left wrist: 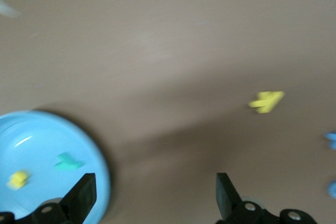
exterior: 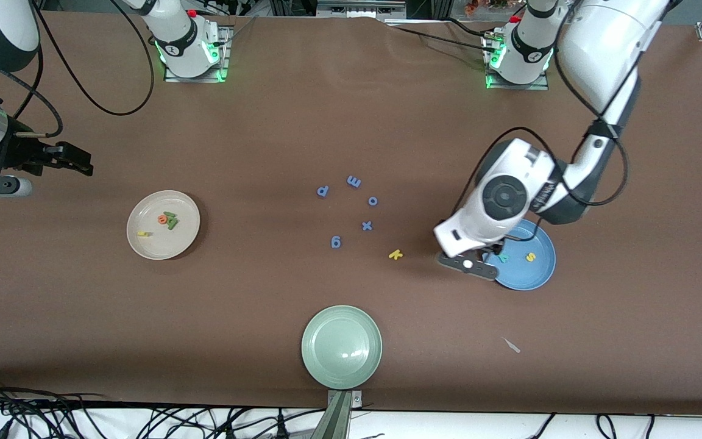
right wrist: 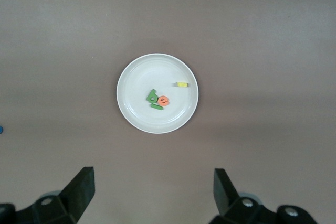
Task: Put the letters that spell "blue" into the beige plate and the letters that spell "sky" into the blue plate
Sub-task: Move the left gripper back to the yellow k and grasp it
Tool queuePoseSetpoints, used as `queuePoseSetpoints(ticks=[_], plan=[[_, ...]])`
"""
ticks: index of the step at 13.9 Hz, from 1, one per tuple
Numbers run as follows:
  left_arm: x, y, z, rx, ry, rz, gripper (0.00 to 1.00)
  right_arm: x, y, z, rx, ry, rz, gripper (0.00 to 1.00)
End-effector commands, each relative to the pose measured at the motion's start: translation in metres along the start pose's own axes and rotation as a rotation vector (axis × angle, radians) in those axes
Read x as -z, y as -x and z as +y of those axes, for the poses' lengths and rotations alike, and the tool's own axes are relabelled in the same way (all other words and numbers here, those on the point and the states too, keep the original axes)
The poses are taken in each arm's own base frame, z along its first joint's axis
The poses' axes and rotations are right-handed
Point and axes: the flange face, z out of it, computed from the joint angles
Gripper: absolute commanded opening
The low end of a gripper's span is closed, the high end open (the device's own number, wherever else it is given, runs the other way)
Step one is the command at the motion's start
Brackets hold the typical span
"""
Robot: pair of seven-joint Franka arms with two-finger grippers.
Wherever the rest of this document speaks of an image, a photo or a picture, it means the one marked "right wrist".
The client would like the beige round plate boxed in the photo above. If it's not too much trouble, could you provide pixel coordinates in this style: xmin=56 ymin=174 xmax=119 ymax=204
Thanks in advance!
xmin=116 ymin=53 xmax=200 ymax=134

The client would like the orange foam letter e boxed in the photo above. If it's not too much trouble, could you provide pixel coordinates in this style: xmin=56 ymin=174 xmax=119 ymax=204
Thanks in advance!
xmin=157 ymin=95 xmax=171 ymax=107

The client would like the green foam letter b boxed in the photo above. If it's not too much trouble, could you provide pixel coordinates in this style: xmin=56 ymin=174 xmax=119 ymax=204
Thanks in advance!
xmin=146 ymin=89 xmax=159 ymax=104

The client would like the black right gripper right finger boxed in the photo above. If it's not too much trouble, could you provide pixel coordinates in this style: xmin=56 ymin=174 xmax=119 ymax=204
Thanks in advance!
xmin=209 ymin=168 xmax=318 ymax=224

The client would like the brown table cover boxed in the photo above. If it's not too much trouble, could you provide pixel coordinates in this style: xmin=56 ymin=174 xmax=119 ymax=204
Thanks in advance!
xmin=0 ymin=0 xmax=336 ymax=224

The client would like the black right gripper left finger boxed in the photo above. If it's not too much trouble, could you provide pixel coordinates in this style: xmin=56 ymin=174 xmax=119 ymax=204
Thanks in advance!
xmin=0 ymin=166 xmax=95 ymax=224

